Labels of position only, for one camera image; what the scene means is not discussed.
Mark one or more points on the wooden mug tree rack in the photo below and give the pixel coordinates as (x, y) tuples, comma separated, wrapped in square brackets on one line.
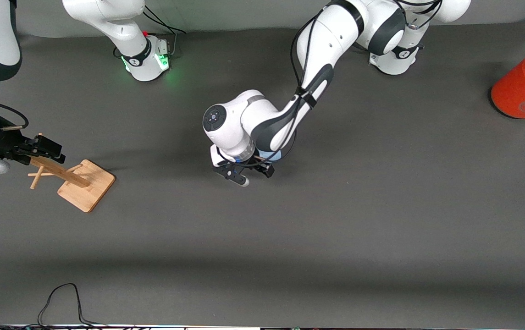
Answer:
[(85, 188)]

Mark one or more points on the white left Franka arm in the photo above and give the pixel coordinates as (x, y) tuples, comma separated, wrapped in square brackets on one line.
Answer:
[(331, 41)]

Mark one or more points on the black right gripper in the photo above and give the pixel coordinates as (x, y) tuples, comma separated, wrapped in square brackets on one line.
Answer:
[(0, 140)]

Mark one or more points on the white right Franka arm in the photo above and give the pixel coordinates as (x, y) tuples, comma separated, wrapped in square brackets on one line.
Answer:
[(120, 27)]

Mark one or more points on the light blue cup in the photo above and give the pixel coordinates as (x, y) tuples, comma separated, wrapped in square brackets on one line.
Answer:
[(273, 156)]

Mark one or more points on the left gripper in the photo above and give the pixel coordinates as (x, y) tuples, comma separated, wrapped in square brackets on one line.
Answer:
[(259, 164)]

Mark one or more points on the orange can with grey lid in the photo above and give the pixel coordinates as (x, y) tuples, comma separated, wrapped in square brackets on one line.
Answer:
[(519, 87)]

